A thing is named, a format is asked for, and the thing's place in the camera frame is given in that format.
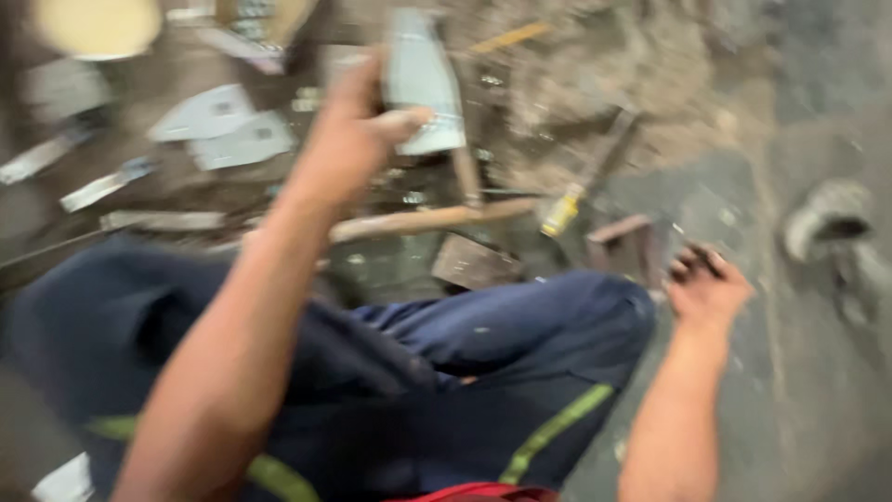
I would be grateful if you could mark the rusty metal block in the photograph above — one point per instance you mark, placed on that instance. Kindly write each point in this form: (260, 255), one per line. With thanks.
(474, 263)

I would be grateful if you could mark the pile of sawdust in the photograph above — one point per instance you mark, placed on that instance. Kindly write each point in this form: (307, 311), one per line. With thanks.
(599, 83)

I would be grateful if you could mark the person's right fingers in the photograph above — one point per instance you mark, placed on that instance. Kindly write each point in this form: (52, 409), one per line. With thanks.
(690, 261)

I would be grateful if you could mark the long flat metal bar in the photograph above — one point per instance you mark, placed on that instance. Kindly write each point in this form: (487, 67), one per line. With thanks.
(162, 220)

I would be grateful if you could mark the person's navy blue trousers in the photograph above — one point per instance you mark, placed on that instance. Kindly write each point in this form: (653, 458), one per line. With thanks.
(390, 376)

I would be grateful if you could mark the flat metal strip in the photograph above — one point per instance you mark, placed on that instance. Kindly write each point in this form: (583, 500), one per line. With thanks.
(38, 157)
(104, 185)

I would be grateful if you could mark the person's red shirt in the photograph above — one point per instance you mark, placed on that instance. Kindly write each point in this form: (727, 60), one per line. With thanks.
(474, 493)

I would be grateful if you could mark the person's left hand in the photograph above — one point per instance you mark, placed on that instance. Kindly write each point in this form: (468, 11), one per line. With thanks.
(348, 132)

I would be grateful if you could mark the reddish metal bracket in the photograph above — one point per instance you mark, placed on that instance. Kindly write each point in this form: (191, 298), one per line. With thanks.
(627, 244)

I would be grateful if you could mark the grey shoe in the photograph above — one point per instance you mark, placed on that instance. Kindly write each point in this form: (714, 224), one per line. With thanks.
(826, 216)

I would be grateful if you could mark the pale round bowl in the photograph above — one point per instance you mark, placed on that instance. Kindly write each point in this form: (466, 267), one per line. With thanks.
(97, 26)

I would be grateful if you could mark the small yellow bottle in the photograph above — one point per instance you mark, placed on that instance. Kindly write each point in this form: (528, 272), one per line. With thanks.
(562, 209)

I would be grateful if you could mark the person's right hand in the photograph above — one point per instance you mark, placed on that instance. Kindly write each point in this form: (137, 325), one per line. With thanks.
(707, 289)

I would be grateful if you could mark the grey metal trowel blade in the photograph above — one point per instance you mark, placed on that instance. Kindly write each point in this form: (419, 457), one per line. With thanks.
(421, 77)

